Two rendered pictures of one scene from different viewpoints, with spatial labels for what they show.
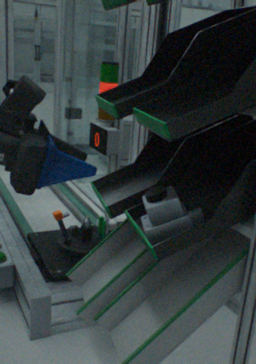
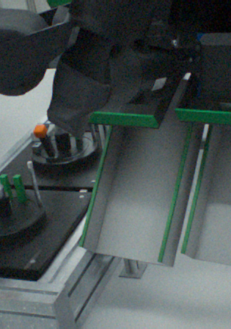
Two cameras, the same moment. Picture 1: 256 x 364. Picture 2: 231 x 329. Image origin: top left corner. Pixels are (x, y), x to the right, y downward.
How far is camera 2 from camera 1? 0.55 m
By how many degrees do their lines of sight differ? 36
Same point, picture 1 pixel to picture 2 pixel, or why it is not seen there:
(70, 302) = (78, 283)
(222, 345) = not seen: hidden behind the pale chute
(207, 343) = not seen: hidden behind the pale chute
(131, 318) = (208, 228)
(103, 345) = (136, 302)
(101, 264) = (103, 211)
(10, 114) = (160, 25)
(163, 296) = (227, 183)
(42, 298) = (60, 294)
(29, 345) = not seen: outside the picture
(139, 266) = (187, 170)
